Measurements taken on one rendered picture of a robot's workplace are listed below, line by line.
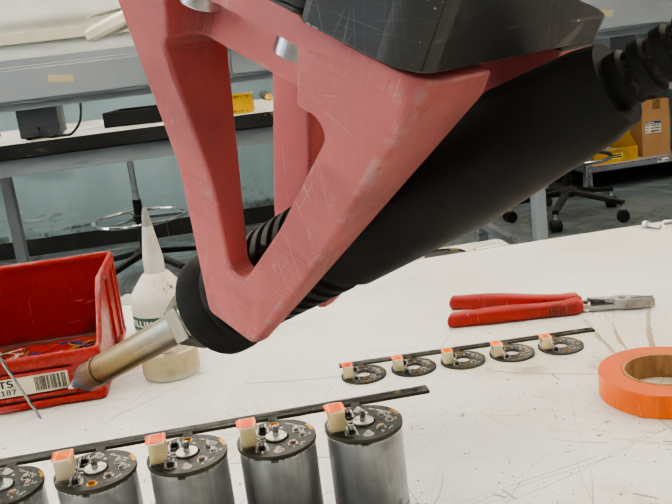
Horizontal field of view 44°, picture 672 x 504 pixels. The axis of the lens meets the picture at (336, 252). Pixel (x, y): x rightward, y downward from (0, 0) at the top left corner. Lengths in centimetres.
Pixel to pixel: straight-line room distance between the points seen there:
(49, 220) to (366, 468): 449
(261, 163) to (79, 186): 97
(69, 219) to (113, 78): 231
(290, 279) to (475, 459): 23
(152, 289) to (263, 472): 24
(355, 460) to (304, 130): 12
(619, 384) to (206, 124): 29
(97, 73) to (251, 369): 203
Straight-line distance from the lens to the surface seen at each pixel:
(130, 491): 27
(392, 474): 27
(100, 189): 467
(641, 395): 41
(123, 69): 247
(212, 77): 16
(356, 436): 26
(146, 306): 49
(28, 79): 251
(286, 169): 19
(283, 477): 26
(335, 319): 56
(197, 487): 26
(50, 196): 471
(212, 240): 17
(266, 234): 17
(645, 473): 37
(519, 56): 16
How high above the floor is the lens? 93
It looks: 14 degrees down
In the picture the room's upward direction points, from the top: 7 degrees counter-clockwise
